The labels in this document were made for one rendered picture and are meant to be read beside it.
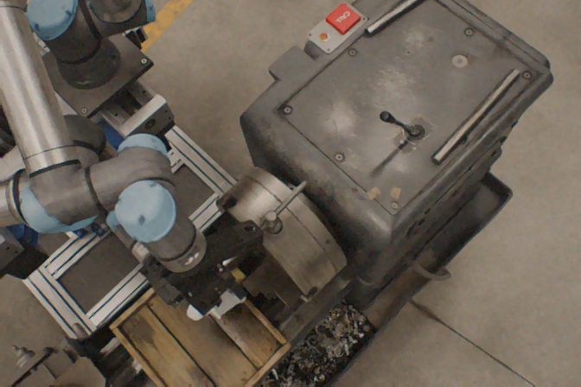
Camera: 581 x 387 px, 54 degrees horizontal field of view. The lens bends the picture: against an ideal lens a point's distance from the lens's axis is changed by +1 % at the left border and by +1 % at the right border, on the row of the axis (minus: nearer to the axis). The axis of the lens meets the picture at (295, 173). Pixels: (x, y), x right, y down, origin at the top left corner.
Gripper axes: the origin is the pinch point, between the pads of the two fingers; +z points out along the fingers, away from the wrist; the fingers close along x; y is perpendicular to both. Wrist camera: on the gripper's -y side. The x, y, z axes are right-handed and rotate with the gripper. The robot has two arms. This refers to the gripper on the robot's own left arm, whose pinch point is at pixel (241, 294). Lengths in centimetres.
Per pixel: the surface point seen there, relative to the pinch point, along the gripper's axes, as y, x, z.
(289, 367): 4, -15, 70
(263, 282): -5.2, -9.7, 18.1
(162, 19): -65, -197, 70
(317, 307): -12.2, -9.0, 44.2
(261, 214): -14.0, -13.0, 3.4
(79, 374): 38, -28, 21
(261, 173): -20.9, -21.8, 3.9
